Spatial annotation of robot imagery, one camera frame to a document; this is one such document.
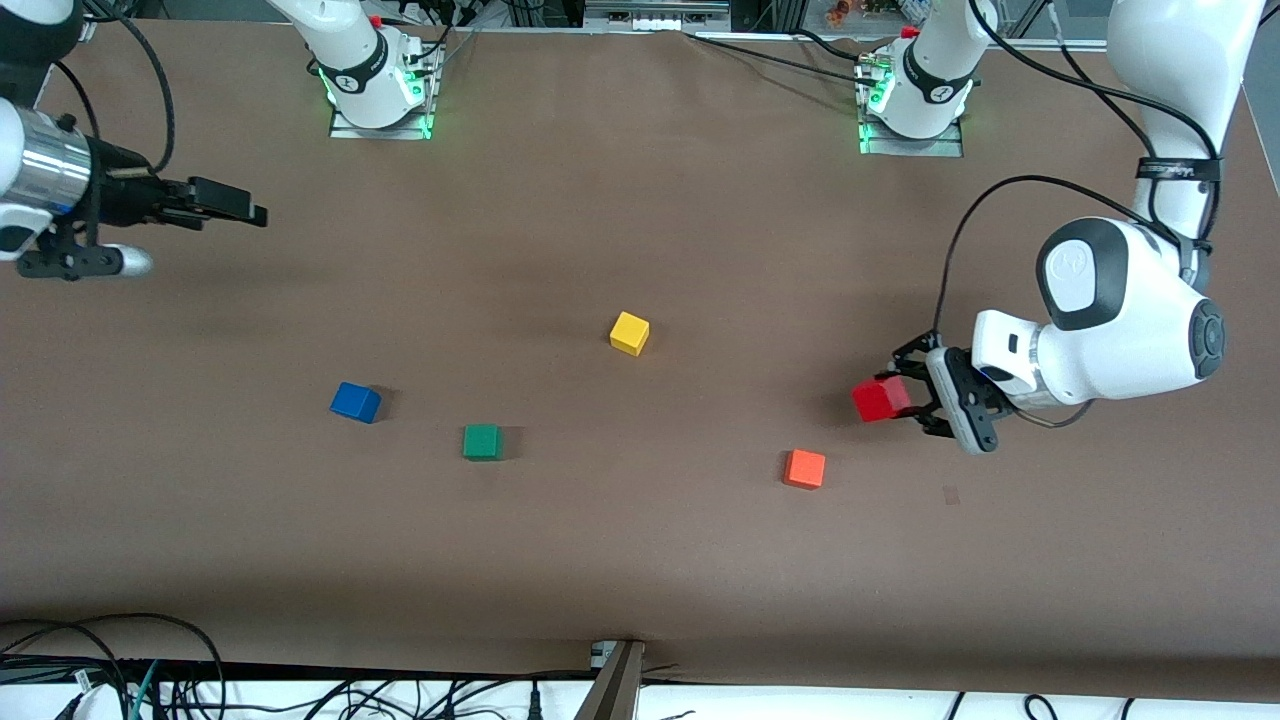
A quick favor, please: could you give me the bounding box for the red wooden block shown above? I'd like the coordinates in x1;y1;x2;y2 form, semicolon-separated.
852;377;913;424

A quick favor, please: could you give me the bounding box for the blue wooden block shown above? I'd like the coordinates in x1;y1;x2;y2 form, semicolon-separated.
330;382;382;424

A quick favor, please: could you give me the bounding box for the brown table cover sheet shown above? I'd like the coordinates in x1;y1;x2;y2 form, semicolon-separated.
0;20;1280;701

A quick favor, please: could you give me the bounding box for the white left camera mount bracket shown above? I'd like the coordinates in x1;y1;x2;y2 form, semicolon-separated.
972;310;1046;396

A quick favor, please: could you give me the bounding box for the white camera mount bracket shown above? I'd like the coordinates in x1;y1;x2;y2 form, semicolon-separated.
0;205;51;263
972;310;1046;396

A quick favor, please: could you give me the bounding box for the white right camera mount bracket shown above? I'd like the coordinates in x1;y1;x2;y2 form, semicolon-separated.
0;205;51;263

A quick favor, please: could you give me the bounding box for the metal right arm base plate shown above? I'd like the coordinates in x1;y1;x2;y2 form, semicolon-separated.
330;45;441;141

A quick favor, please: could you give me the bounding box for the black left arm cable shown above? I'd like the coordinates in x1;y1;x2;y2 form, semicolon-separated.
935;0;1223;429

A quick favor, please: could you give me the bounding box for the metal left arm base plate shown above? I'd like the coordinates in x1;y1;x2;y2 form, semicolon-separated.
858;50;966;158

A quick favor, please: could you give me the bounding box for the black base cable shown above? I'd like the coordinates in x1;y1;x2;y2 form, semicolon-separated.
405;0;481;63

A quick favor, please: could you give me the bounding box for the short black table cable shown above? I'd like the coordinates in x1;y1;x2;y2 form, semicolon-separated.
795;28;881;61

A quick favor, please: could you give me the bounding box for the long black table cable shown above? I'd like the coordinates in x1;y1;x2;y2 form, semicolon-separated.
685;33;881;83

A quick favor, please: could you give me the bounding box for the looped black cable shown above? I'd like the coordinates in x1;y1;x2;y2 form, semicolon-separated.
0;613;226;720

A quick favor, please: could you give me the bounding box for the grey metal camera post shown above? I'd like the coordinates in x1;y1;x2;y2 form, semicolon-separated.
575;640;646;720

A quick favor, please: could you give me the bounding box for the silver metal rail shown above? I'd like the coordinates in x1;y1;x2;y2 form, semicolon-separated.
585;0;731;31

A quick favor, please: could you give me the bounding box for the teal cable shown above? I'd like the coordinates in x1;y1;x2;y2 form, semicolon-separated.
128;660;161;720

